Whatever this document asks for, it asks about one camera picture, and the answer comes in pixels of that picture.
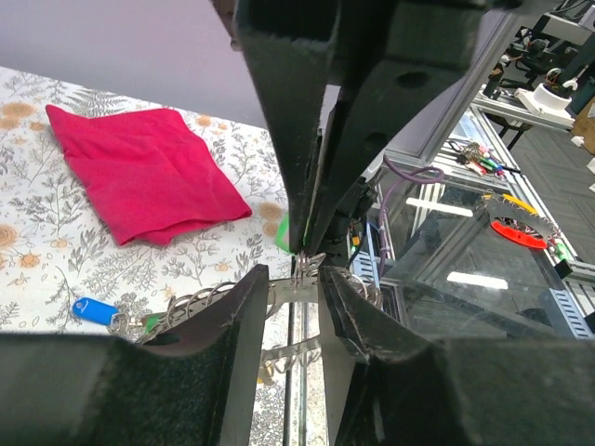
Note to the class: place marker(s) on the green key tag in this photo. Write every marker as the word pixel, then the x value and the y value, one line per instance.
pixel 282 235

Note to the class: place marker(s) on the red folded cloth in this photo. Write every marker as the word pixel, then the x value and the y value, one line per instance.
pixel 147 175

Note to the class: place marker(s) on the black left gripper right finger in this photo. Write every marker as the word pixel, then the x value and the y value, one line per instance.
pixel 386 385

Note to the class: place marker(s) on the blue key tag with key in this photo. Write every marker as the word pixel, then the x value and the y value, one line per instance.
pixel 116 321

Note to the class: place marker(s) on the white slotted cable duct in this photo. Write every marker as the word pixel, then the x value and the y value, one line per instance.
pixel 564 315

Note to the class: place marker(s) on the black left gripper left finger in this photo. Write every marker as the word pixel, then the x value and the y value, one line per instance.
pixel 194 384

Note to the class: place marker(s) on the large keyring with many rings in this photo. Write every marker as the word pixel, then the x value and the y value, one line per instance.
pixel 361 274

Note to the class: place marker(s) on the spare keyring disc with tags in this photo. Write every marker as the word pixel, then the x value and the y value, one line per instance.
pixel 518 222

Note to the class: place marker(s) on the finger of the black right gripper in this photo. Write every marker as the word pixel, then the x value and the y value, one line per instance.
pixel 288 48
pixel 413 51

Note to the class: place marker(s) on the bunch of coloured key tags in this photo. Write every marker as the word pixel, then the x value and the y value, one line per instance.
pixel 479 159

